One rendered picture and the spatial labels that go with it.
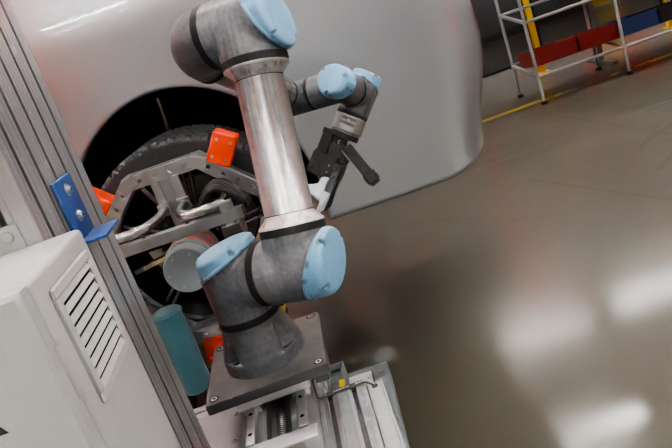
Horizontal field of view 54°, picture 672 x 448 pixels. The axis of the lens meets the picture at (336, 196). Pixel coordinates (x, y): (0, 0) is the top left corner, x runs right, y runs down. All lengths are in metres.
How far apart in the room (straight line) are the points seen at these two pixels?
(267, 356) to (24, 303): 0.64
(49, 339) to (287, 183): 0.55
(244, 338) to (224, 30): 0.53
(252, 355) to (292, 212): 0.27
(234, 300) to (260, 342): 0.09
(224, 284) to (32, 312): 0.56
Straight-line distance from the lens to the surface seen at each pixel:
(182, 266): 1.85
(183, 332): 1.96
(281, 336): 1.23
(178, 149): 2.00
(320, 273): 1.08
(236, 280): 1.15
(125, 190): 1.97
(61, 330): 0.69
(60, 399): 0.67
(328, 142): 1.58
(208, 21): 1.16
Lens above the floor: 1.37
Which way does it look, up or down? 15 degrees down
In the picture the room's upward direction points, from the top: 19 degrees counter-clockwise
